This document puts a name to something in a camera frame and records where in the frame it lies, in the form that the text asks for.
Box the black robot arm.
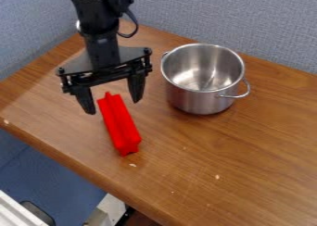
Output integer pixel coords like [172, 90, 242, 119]
[56, 0, 152, 115]

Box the white ribbed box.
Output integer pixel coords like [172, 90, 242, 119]
[0, 191, 48, 226]

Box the black cable loop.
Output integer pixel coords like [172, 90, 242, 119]
[114, 8, 140, 39]

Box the metal pot with handles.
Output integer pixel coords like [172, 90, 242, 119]
[160, 44, 251, 115]

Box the red plastic block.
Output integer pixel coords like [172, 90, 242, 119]
[97, 92, 141, 157]

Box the white table leg bracket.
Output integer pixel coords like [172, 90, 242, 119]
[82, 194, 125, 226]

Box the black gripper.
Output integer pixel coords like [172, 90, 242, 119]
[56, 32, 152, 115]

